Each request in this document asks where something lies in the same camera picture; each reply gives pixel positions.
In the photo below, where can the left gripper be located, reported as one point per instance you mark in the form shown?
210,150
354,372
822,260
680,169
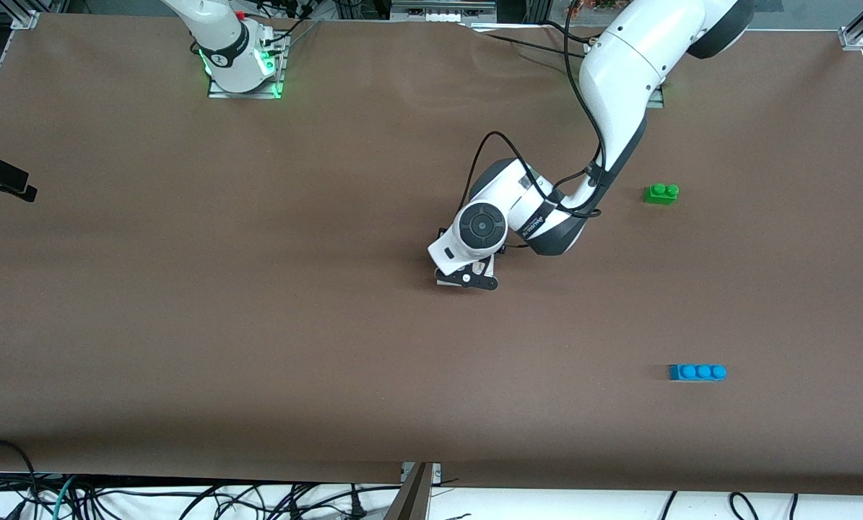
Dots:
441,232

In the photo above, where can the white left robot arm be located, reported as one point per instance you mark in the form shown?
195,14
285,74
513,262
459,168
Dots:
633,58

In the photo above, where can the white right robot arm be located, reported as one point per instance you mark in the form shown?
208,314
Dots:
229,50

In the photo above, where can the green toy block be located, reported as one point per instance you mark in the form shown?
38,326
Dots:
661,195

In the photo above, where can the blue toy block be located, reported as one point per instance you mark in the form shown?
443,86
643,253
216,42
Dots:
697,373

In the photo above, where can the white power strip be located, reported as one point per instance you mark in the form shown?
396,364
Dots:
438,14

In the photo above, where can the orange red small objects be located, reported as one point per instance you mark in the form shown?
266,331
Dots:
578,6

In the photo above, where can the brown table cover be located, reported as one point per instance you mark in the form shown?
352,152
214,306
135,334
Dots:
258,397

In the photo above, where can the small metal bracket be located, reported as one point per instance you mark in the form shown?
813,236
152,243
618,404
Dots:
435,473

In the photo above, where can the aluminium profile post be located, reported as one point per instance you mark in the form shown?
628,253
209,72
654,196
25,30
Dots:
413,498

